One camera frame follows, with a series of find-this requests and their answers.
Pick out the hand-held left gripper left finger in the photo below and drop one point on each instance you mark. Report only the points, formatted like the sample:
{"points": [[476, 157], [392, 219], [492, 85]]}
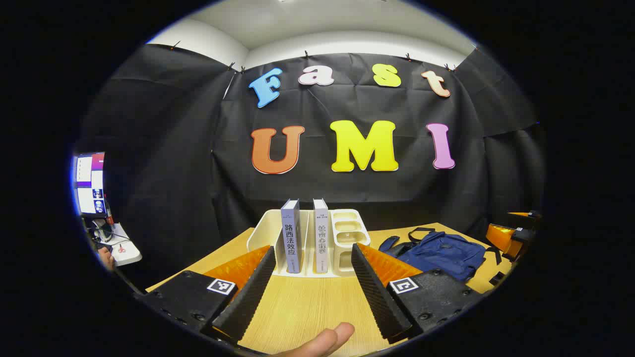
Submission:
{"points": [[248, 297]]}

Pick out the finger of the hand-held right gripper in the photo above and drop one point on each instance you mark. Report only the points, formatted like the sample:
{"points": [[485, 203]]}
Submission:
{"points": [[528, 214], [503, 240]]}

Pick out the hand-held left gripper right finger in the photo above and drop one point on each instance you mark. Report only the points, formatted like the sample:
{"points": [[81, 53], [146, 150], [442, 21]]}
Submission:
{"points": [[377, 297]]}

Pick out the blue schoolbag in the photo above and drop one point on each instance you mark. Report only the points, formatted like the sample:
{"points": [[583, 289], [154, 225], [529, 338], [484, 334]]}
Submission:
{"points": [[441, 253]]}

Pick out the blue-grey book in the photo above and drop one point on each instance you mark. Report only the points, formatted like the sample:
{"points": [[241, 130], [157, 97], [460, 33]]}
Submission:
{"points": [[290, 243]]}

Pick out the white plastic bookshelf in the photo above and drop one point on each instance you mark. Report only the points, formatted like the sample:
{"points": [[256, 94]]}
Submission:
{"points": [[347, 233]]}

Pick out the white book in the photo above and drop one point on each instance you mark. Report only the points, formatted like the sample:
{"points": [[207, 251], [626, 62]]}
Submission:
{"points": [[321, 243]]}

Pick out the white side table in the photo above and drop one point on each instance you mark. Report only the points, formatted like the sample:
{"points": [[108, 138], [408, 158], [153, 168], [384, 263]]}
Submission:
{"points": [[126, 253]]}

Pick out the headphones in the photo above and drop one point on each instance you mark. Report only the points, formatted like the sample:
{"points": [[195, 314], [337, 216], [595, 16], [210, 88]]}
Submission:
{"points": [[103, 230]]}

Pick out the computer monitor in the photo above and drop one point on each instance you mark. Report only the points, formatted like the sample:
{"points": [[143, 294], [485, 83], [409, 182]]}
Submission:
{"points": [[90, 183]]}

